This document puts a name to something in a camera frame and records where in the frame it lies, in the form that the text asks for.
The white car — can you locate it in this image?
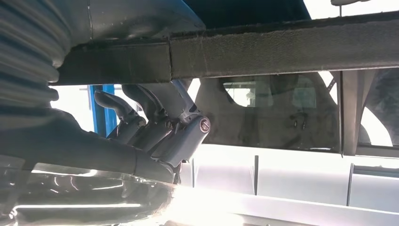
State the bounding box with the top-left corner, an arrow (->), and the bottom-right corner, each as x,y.
177,67 -> 399,226

